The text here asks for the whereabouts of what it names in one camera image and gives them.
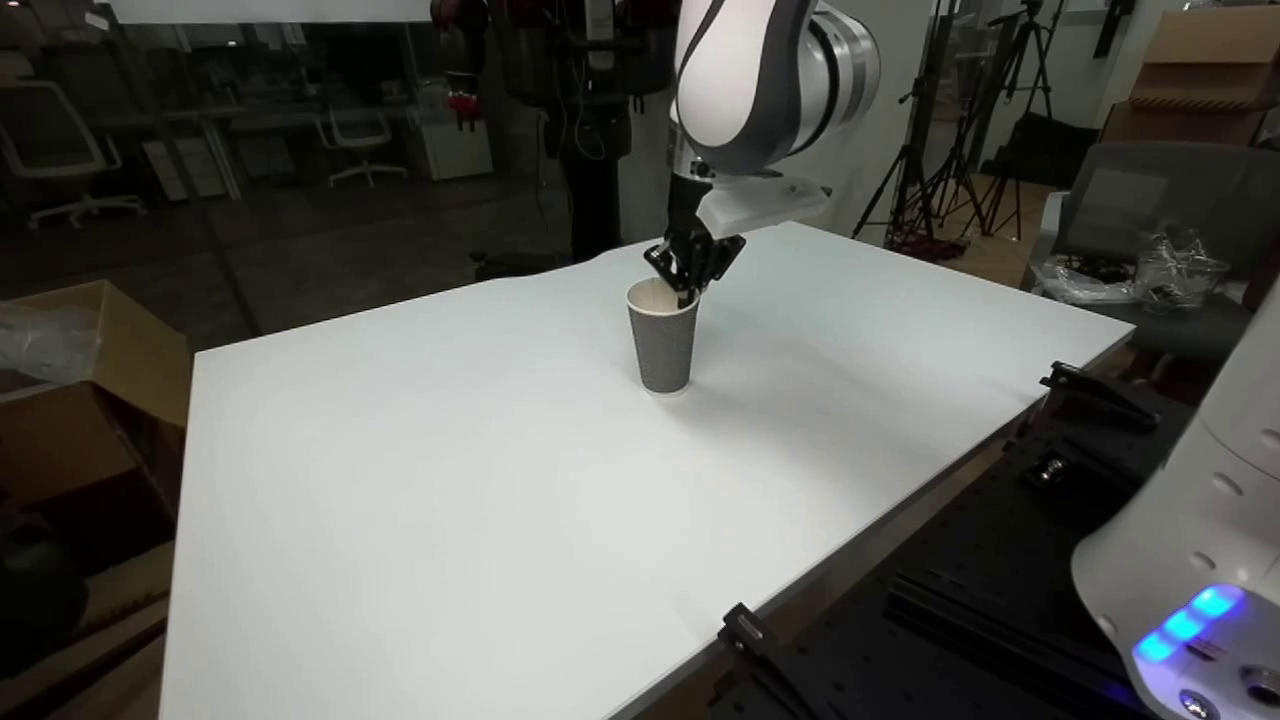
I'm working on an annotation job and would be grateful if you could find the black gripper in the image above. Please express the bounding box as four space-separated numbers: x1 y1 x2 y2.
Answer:
641 172 747 317

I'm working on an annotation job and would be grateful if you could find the grey paper cup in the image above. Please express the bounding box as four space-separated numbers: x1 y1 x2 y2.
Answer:
626 276 703 395

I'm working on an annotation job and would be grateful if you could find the red and black Baxter robot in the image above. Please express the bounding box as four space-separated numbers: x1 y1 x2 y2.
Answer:
437 0 690 266

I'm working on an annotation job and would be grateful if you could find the white drawer cabinet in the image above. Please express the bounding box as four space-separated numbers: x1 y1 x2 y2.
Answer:
406 113 502 187

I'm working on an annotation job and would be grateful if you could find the black tripod stand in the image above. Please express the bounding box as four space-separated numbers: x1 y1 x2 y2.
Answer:
851 0 994 261
934 0 1059 239

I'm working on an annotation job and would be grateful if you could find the white office chair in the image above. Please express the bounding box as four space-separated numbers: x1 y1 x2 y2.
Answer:
0 75 147 232
317 104 417 191

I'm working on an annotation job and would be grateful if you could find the short black table clamp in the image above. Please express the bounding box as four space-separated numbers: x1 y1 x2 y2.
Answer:
718 601 815 720

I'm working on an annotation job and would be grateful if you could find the black optical breadboard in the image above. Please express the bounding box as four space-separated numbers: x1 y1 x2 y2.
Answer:
664 375 1280 720

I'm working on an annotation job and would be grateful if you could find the black equipment bag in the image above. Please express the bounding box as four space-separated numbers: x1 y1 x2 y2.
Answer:
977 113 1103 191

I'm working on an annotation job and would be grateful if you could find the long black table clamp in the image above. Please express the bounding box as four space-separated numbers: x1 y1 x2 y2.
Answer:
1037 361 1159 441

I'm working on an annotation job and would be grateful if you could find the small black block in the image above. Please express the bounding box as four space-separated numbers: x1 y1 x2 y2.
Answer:
1020 446 1137 522

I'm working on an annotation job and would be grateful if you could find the crumpled clear plastic bag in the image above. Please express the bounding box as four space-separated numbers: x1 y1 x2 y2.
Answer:
1033 232 1241 322

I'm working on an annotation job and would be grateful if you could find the dark office chair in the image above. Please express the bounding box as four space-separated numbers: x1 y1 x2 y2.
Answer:
1055 136 1280 353

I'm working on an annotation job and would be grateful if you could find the brown cardboard box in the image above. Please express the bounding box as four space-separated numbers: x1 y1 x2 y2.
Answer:
1101 102 1280 152
1123 62 1280 115
1146 6 1280 71

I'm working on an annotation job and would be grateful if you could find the large open cardboard box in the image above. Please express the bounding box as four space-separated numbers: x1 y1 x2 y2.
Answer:
0 276 197 512

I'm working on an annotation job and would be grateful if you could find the clear plastic wrap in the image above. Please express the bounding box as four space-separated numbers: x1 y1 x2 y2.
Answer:
0 314 110 391

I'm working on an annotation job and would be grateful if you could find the wooden plank stack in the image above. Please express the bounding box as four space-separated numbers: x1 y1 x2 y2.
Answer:
0 535 177 720

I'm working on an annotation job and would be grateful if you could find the black round object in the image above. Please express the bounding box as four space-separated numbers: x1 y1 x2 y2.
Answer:
0 512 92 675

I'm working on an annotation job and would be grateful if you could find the light grey wrist camera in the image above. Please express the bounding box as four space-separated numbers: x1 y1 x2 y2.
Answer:
703 178 836 246

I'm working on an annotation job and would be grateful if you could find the black aluminium rail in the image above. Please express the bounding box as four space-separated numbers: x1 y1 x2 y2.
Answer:
882 569 1134 705

